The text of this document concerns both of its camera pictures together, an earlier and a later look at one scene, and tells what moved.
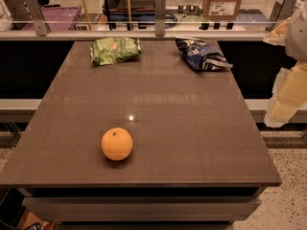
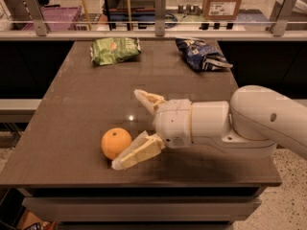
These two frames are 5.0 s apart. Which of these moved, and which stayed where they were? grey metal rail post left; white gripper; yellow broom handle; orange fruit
Moved: white gripper
Stayed: orange fruit; yellow broom handle; grey metal rail post left
